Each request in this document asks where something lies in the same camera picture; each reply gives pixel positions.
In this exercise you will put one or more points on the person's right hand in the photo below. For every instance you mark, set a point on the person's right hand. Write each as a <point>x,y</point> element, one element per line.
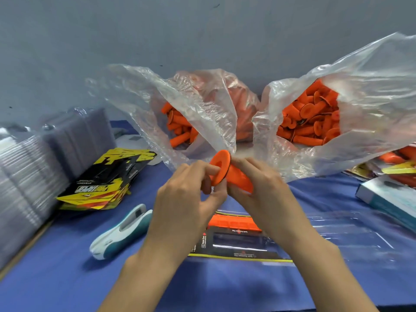
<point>273,201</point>

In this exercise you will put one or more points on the person's left hand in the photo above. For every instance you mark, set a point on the person's left hand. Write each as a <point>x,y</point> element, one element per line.
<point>182,214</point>

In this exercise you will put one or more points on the yellow black backing card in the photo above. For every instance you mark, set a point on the yellow black backing card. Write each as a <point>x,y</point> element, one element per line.
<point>221,247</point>

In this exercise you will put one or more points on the teal hand stapler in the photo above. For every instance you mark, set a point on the teal hand stapler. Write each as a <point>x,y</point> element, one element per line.
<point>120,234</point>

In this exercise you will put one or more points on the stack of clear blister shells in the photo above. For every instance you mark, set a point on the stack of clear blister shells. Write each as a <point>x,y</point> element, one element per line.
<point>32,178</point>

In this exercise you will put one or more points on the stack of yellow black cards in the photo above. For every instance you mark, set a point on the stack of yellow black cards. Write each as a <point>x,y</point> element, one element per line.
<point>104,178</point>

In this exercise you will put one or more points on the white printed paper sheet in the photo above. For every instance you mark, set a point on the white printed paper sheet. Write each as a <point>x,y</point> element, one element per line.
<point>133,141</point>

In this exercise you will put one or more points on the teal white cardboard box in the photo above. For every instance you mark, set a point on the teal white cardboard box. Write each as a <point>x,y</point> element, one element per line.
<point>390,198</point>

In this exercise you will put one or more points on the large clear plastic bag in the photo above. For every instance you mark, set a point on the large clear plastic bag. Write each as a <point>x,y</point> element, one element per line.
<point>383,74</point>

